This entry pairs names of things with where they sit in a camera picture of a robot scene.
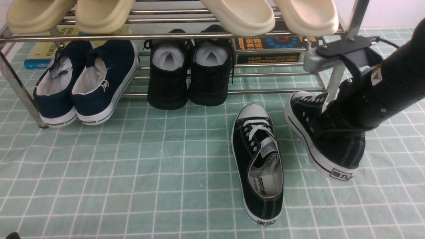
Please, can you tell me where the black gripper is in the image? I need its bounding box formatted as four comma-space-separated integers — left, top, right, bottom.
310, 76, 424, 136

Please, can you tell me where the black canvas sneaker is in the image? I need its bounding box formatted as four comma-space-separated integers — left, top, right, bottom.
231, 104, 284, 226
285, 91, 366, 182

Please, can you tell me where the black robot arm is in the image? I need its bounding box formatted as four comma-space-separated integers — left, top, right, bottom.
308, 20, 424, 136

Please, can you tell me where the metal shoe rack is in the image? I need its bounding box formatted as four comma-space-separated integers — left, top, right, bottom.
1, 0, 370, 129

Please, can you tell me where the cream slipper far right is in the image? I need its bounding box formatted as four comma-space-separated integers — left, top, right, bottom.
273, 0, 339, 37

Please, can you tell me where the cream slipper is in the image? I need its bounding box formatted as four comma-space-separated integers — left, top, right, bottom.
201, 0, 275, 37
273, 0, 339, 37

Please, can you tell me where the black book stack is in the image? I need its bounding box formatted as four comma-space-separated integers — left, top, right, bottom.
232, 35, 326, 65

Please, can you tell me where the cream slipper inner right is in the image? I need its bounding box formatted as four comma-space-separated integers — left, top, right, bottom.
201, 0, 275, 37

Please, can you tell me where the black shoe right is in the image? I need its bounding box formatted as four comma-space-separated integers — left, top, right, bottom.
188, 38, 236, 107

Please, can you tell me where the black shoe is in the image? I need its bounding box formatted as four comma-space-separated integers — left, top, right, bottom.
188, 38, 236, 107
143, 39, 194, 110

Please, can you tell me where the black shoe left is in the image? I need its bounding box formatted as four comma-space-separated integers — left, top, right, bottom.
143, 39, 194, 110

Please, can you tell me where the green checkered floor mat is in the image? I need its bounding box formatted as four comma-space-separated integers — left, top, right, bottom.
0, 28, 425, 239

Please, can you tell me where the navy sneaker right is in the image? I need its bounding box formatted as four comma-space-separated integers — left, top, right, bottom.
70, 40, 139, 125

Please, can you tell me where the navy sneaker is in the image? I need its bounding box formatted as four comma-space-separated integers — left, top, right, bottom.
33, 40, 94, 128
70, 40, 139, 125

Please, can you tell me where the yellow slipper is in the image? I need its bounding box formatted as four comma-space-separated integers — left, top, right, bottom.
75, 0, 136, 34
6, 0, 76, 35

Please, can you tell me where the navy sneaker left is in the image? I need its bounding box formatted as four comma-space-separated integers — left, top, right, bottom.
33, 40, 94, 128

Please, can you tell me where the yellow blue book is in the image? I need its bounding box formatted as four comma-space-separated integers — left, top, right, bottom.
23, 26, 131, 69

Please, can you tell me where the yellow slipper far left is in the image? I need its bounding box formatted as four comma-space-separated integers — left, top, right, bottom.
6, 0, 76, 35

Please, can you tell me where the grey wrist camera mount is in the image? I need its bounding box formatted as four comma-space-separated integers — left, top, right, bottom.
303, 36, 383, 77

